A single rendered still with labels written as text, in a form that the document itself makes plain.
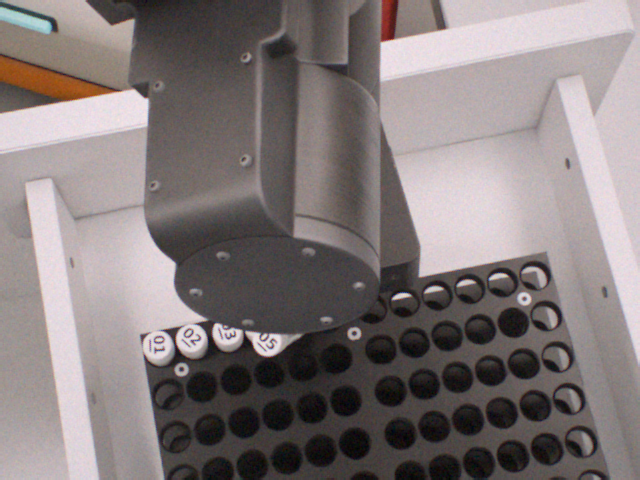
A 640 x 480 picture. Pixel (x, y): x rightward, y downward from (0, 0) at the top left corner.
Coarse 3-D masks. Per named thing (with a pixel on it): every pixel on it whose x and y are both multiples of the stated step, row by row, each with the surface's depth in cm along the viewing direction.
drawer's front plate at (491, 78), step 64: (384, 64) 58; (448, 64) 58; (512, 64) 59; (576, 64) 60; (0, 128) 57; (64, 128) 57; (128, 128) 57; (384, 128) 63; (448, 128) 64; (512, 128) 66; (0, 192) 60; (64, 192) 62; (128, 192) 64
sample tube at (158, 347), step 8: (152, 336) 56; (160, 336) 56; (168, 336) 56; (144, 344) 56; (152, 344) 56; (160, 344) 56; (168, 344) 56; (144, 352) 56; (152, 352) 55; (160, 352) 55; (168, 352) 55; (152, 360) 56; (160, 360) 56; (168, 360) 56
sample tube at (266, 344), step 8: (256, 336) 53; (264, 336) 53; (272, 336) 53; (280, 336) 53; (288, 336) 54; (296, 336) 56; (256, 344) 53; (264, 344) 53; (272, 344) 53; (280, 344) 53; (288, 344) 55; (264, 352) 53; (272, 352) 53
